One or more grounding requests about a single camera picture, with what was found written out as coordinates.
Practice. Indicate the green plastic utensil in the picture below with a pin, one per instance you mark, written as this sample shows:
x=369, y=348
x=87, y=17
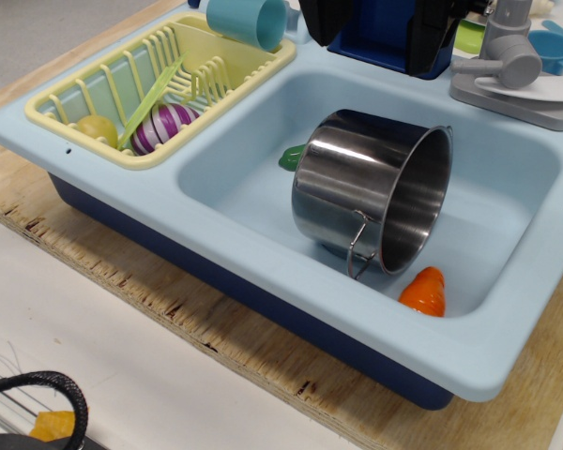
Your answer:
x=150, y=99

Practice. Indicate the plywood board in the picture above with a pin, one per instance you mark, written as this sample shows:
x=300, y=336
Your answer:
x=166, y=362

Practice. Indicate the stainless steel pot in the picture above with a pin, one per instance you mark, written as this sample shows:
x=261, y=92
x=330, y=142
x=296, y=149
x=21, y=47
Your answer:
x=370, y=189

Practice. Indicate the white plastic plate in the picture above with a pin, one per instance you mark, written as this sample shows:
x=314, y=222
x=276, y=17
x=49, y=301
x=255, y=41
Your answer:
x=544, y=88

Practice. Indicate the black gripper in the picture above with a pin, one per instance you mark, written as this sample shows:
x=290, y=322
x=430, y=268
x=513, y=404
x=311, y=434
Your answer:
x=431, y=31

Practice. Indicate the dark blue sink pump box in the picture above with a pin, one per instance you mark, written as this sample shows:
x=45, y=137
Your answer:
x=376, y=33

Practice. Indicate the yellow dish rack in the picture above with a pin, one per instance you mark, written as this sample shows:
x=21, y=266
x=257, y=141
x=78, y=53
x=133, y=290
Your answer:
x=216, y=74

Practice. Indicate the teal plastic cup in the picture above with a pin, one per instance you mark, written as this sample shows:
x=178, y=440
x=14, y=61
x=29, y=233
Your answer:
x=258, y=23

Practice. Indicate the green toy vegetable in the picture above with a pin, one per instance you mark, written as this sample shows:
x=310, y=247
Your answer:
x=290, y=157

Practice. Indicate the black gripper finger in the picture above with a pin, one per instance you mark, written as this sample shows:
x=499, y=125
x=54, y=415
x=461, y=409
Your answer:
x=325, y=19

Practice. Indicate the light blue toy sink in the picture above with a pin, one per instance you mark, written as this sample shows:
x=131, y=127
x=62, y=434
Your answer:
x=219, y=207

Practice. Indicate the blue plastic cup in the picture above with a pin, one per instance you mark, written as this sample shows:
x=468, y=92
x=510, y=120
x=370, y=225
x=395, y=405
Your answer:
x=548, y=44

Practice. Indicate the yellow tape piece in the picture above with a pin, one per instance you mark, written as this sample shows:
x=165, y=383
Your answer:
x=53, y=426

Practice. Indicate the grey toy faucet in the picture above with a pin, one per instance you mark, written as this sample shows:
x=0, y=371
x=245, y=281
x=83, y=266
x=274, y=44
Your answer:
x=506, y=55

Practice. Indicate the yellow toy potato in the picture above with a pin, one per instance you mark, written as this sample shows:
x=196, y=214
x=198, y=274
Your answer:
x=97, y=126

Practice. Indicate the orange toy carrot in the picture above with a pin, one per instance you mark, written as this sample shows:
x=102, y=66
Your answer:
x=426, y=293

